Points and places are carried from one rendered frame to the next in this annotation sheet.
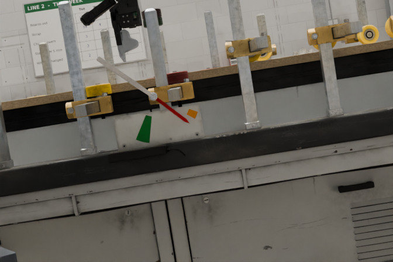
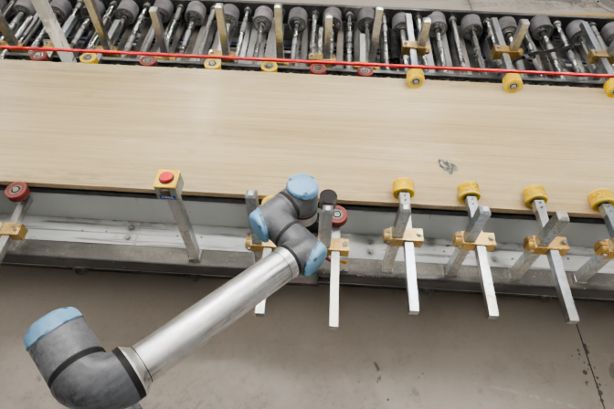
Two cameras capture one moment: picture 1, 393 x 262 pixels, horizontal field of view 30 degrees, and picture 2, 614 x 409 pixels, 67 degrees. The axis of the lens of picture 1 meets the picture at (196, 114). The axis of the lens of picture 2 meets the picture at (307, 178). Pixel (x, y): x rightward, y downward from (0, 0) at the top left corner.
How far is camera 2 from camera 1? 2.02 m
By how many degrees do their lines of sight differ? 50
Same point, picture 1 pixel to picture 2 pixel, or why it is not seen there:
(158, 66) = (324, 239)
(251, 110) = (388, 265)
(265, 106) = not seen: hidden behind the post
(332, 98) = (452, 269)
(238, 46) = (395, 242)
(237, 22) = (400, 229)
